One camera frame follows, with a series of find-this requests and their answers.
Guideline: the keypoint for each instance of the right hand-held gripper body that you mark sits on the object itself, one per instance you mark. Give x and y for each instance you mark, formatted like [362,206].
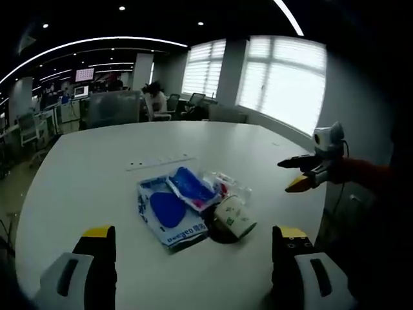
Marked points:
[328,139]

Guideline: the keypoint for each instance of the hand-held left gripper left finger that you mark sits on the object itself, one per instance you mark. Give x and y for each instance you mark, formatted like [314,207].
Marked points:
[80,271]

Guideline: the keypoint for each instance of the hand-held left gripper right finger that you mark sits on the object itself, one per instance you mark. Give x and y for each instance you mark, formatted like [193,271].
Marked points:
[300,274]

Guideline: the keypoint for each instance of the clear plastic packet item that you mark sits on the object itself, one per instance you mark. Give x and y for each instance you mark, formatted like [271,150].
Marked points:
[226,181]

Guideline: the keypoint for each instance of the white paper cup item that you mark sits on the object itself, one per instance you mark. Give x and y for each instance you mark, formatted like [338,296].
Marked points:
[234,216]

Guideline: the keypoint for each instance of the large blue white packet item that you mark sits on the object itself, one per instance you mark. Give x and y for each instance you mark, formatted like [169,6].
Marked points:
[167,213]

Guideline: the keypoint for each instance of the small blue pink packet item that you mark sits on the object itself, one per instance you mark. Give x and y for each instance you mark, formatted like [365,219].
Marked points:
[190,187]

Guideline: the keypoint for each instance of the window with white blinds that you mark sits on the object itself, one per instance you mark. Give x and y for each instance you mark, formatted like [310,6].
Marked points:
[203,69]
[284,80]

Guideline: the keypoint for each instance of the white table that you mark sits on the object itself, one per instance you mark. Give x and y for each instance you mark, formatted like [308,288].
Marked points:
[96,193]

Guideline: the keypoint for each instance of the black office chair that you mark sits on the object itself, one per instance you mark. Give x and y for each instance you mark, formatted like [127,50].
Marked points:
[196,100]
[174,101]

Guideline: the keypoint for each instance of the white inset socket strip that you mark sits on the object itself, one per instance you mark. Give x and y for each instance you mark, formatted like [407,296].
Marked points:
[159,163]

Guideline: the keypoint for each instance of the white office chair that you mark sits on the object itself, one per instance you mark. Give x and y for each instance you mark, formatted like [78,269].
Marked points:
[28,127]

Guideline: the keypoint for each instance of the grey desk partition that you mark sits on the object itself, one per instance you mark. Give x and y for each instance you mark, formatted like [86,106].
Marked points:
[109,108]

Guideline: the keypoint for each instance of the lit computer monitor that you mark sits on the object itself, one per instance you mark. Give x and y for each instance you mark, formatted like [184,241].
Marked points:
[81,91]

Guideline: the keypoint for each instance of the white wall screen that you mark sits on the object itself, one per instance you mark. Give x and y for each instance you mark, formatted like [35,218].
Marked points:
[84,75]

